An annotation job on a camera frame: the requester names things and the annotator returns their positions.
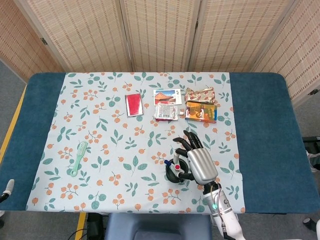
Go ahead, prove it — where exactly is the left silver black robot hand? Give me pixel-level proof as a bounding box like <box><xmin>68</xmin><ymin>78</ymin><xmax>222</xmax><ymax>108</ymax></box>
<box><xmin>0</xmin><ymin>178</ymin><xmax>15</xmax><ymax>203</ymax></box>

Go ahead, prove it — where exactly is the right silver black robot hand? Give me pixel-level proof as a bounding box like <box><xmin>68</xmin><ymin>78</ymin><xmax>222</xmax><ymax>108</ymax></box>
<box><xmin>172</xmin><ymin>129</ymin><xmax>219</xmax><ymax>185</ymax></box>

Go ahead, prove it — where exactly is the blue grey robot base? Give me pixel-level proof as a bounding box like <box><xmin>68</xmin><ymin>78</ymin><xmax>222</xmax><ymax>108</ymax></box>
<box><xmin>104</xmin><ymin>212</ymin><xmax>213</xmax><ymax>240</ymax></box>

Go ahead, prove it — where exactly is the black round cup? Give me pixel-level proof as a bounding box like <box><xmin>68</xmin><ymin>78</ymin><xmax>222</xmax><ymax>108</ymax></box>
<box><xmin>165</xmin><ymin>157</ymin><xmax>191</xmax><ymax>185</ymax></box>

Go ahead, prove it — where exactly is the orange blue cardboard box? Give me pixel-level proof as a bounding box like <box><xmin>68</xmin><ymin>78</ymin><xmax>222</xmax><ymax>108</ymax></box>
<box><xmin>184</xmin><ymin>100</ymin><xmax>218</xmax><ymax>124</ymax></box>

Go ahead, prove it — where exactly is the silver red snack pouch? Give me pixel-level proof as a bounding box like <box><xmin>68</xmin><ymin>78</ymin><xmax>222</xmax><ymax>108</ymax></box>
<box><xmin>153</xmin><ymin>103</ymin><xmax>180</xmax><ymax>123</ymax></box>

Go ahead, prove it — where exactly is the crumpled gold red wrapper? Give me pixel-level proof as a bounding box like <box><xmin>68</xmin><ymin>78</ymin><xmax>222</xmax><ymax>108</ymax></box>
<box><xmin>184</xmin><ymin>86</ymin><xmax>216</xmax><ymax>104</ymax></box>

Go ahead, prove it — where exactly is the temple photo postcard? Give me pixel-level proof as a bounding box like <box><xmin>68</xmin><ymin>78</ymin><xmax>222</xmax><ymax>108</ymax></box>
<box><xmin>153</xmin><ymin>89</ymin><xmax>183</xmax><ymax>106</ymax></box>

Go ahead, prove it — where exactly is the light green hairbrush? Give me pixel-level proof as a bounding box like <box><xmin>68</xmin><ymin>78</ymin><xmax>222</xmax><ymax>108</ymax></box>
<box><xmin>66</xmin><ymin>141</ymin><xmax>89</xmax><ymax>178</ymax></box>

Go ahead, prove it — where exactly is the floral leaf berry tablecloth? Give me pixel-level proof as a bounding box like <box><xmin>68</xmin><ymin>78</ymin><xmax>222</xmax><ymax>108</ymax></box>
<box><xmin>24</xmin><ymin>71</ymin><xmax>246</xmax><ymax>214</ymax></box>

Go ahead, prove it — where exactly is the red card wallet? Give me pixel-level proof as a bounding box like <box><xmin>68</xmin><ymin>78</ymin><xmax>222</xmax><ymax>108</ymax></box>
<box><xmin>124</xmin><ymin>92</ymin><xmax>145</xmax><ymax>117</ymax></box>

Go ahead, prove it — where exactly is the black stand base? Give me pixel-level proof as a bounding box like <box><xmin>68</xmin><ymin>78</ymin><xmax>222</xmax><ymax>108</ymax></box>
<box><xmin>302</xmin><ymin>136</ymin><xmax>320</xmax><ymax>151</ymax></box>

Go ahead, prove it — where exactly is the white sneaker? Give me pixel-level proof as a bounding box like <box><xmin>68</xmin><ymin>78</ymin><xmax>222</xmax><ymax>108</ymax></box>
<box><xmin>306</xmin><ymin>149</ymin><xmax>320</xmax><ymax>173</ymax></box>

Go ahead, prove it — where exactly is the black round stand foot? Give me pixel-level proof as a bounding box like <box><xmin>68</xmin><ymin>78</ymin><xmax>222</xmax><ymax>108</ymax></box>
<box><xmin>303</xmin><ymin>217</ymin><xmax>316</xmax><ymax>231</ymax></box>

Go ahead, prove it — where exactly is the bamboo folding screen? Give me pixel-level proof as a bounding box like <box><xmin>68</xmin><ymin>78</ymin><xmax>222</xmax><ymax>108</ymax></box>
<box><xmin>0</xmin><ymin>0</ymin><xmax>320</xmax><ymax>106</ymax></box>

